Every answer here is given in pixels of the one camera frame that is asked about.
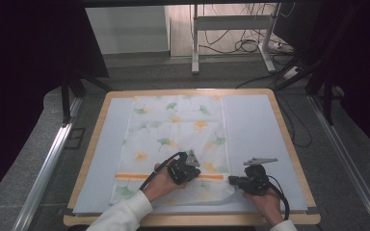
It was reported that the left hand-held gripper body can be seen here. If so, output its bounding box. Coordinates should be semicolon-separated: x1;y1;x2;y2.
167;149;202;186

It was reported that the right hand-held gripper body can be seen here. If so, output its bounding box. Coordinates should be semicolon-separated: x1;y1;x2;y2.
237;157;278;196

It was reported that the white leaf-print cloth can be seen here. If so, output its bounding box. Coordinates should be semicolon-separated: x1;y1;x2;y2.
109;94;237;207

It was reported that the person's right hand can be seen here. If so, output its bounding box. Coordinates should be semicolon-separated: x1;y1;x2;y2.
242;187;285;227

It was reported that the person's left hand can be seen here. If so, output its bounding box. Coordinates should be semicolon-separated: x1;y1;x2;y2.
142;163;188;203

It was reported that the wooden table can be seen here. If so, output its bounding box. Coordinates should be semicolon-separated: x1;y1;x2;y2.
63;89;322;227

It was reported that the pale blue table mat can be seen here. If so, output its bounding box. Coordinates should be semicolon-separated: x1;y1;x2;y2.
71;94;309;216

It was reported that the black metal stand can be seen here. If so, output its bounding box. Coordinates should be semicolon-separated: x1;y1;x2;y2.
274;6;362;127
61;70;114;127

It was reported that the black floor plate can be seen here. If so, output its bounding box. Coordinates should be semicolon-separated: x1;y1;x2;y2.
64;127;87;150

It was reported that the white power strip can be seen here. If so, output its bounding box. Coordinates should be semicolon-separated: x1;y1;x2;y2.
282;65;304;81

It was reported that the white cabinet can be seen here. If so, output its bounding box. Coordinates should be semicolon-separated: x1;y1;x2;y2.
85;5;172;56

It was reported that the dark curtain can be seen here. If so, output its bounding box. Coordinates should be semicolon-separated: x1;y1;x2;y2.
0;0;110;210
273;0;370;163

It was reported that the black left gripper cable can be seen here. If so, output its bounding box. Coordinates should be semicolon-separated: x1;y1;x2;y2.
139;151;187;192

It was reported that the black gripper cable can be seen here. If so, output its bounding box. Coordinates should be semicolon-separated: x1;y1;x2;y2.
139;151;187;192
267;174;291;221

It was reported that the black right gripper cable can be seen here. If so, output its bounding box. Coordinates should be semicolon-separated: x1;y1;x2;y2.
267;174;291;221

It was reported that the thin black looped floor cable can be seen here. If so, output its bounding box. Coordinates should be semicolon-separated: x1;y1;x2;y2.
277;93;313;149

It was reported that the aluminium floor rail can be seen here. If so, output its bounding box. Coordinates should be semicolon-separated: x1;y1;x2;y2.
307;94;370;231
13;95;85;231

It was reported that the black cable to power strip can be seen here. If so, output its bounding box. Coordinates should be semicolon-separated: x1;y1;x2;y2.
235;65;290;90

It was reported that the tangle of black floor cables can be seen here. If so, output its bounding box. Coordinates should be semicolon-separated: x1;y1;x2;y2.
198;3;295;56

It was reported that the white metal desk frame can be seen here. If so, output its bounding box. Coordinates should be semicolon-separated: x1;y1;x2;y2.
191;3;282;75

